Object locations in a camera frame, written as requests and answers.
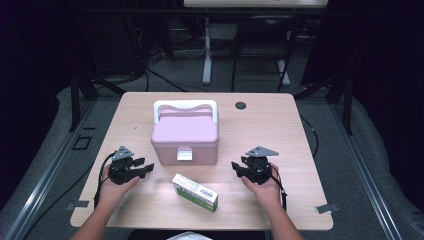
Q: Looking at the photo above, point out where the person's right hand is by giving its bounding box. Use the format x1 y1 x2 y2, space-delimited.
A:
240 162 285 213

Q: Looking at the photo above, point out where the pink plastic storage box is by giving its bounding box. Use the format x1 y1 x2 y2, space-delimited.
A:
150 99 221 167

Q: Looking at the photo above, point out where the person's white clothing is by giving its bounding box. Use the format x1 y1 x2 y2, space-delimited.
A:
165 231 214 240

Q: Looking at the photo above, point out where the black metal stand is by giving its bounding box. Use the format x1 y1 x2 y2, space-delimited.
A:
68 68 127 133
294 69 355 136

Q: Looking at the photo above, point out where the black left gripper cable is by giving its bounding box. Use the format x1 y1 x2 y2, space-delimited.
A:
93 151 116 210

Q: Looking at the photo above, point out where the black floor cable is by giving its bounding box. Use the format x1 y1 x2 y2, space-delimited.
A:
22 159 98 240
299 114 320 160

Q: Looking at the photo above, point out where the green and white medicine box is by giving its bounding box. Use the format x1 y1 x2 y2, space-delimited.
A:
171 173 220 213

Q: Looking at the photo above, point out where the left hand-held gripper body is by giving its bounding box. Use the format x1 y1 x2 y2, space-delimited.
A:
108 145 140 186

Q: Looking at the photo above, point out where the aluminium floor rail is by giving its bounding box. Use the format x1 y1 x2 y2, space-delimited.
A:
2 99 98 240
329 102 405 240

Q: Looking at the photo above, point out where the person's left hand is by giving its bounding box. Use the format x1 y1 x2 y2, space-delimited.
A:
96 164 141 210

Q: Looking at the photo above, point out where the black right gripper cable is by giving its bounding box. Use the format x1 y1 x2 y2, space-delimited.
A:
269 164 289 212

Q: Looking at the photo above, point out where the bundle of floor cables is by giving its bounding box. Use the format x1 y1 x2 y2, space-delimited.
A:
133 19 209 93

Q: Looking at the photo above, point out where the white desk with metal legs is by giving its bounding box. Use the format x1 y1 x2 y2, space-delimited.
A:
183 0 330 87

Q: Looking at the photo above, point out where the black metal chair frame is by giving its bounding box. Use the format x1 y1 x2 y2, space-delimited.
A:
230 15 298 93

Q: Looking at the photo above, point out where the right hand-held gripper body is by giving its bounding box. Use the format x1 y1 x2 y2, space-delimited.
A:
241 145 280 186

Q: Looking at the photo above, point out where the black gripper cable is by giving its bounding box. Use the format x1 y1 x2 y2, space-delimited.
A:
93 151 116 210
269 164 289 212

